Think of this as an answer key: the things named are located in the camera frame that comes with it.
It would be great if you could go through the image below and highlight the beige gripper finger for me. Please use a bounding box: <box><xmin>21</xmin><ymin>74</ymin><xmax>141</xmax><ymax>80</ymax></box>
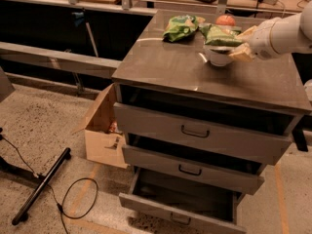
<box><xmin>228</xmin><ymin>43</ymin><xmax>254</xmax><ymax>62</ymax></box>
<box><xmin>236</xmin><ymin>25</ymin><xmax>257</xmax><ymax>42</ymax></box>

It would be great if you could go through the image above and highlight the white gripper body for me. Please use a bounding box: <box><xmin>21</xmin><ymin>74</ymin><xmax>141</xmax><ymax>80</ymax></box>
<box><xmin>248</xmin><ymin>18</ymin><xmax>281</xmax><ymax>59</ymax></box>

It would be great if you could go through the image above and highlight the green jalapeno chip bag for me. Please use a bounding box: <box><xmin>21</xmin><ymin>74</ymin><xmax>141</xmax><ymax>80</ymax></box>
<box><xmin>199</xmin><ymin>23</ymin><xmax>243</xmax><ymax>47</ymax></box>

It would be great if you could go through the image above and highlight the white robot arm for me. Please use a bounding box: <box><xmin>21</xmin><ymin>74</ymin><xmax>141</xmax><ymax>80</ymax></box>
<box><xmin>228</xmin><ymin>1</ymin><xmax>312</xmax><ymax>61</ymax></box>

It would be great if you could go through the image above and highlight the white bowl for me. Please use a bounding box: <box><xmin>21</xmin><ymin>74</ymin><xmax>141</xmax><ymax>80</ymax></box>
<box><xmin>204</xmin><ymin>45</ymin><xmax>233</xmax><ymax>67</ymax></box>

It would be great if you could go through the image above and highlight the crumpled green chip bag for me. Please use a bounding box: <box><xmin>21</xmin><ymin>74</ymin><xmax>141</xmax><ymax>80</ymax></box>
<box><xmin>163</xmin><ymin>15</ymin><xmax>206</xmax><ymax>42</ymax></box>

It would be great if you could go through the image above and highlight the red apple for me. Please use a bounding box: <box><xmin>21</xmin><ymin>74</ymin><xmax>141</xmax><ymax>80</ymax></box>
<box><xmin>215</xmin><ymin>15</ymin><xmax>236</xmax><ymax>26</ymax></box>

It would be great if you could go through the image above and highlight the top grey drawer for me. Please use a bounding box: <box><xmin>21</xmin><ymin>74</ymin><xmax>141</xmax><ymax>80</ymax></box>
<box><xmin>113</xmin><ymin>102</ymin><xmax>291</xmax><ymax>165</ymax></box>

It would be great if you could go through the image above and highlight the grey drawer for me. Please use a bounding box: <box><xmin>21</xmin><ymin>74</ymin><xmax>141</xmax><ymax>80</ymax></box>
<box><xmin>113</xmin><ymin>102</ymin><xmax>291</xmax><ymax>165</ymax></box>
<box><xmin>122</xmin><ymin>144</ymin><xmax>264</xmax><ymax>195</ymax></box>
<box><xmin>119</xmin><ymin>168</ymin><xmax>247</xmax><ymax>234</ymax></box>

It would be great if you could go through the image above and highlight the grey drawer cabinet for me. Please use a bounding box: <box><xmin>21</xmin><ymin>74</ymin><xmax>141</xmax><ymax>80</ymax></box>
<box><xmin>111</xmin><ymin>9</ymin><xmax>312</xmax><ymax>234</ymax></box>

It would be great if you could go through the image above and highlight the middle grey drawer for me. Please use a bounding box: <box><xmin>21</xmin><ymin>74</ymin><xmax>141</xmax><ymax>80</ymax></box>
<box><xmin>122</xmin><ymin>144</ymin><xmax>264</xmax><ymax>195</ymax></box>

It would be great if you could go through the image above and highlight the bottom grey drawer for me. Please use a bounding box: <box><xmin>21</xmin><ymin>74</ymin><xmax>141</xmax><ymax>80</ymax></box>
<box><xmin>119</xmin><ymin>168</ymin><xmax>247</xmax><ymax>234</ymax></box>

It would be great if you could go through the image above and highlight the cardboard box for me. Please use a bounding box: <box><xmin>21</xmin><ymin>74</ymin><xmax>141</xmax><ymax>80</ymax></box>
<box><xmin>72</xmin><ymin>85</ymin><xmax>128</xmax><ymax>169</ymax></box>

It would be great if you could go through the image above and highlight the black stand leg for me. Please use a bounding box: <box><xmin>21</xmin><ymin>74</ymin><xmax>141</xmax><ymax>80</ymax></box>
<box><xmin>12</xmin><ymin>147</ymin><xmax>71</xmax><ymax>226</ymax></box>

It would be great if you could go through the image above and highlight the metal guard rail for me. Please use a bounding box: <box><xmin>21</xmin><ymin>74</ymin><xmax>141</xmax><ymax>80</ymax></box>
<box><xmin>0</xmin><ymin>42</ymin><xmax>121</xmax><ymax>79</ymax></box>

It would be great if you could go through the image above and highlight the black floor cable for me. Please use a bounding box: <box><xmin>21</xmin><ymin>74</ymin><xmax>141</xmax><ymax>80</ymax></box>
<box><xmin>0</xmin><ymin>127</ymin><xmax>99</xmax><ymax>234</ymax></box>

